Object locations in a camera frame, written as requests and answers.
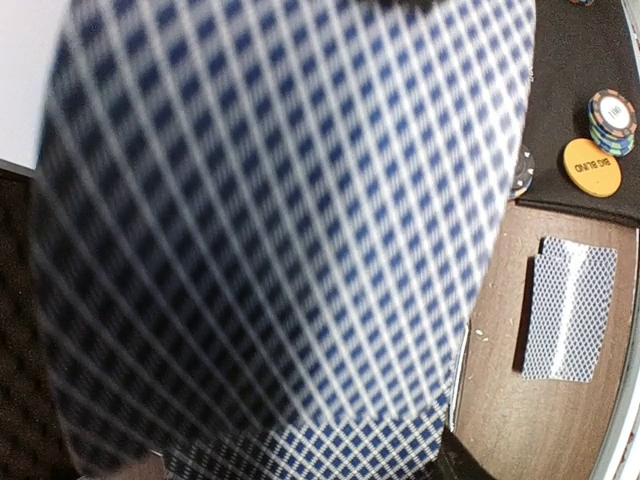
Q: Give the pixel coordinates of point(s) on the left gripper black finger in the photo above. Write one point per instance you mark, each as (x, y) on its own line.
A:
(455, 462)

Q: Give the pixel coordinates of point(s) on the dealt card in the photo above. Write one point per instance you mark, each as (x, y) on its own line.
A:
(570, 309)
(603, 257)

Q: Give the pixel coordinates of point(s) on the black 100 poker chip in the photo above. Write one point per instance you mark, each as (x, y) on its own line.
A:
(523, 173)

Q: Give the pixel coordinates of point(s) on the blue playing card deck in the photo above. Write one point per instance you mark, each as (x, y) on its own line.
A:
(260, 227)

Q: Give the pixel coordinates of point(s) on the orange big blind button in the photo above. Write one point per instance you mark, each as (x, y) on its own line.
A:
(592, 170)

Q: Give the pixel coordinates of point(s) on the aluminium poker case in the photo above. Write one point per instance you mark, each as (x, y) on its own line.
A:
(20, 325)

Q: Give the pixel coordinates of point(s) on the black poker mat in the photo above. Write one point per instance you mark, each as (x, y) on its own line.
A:
(578, 51)

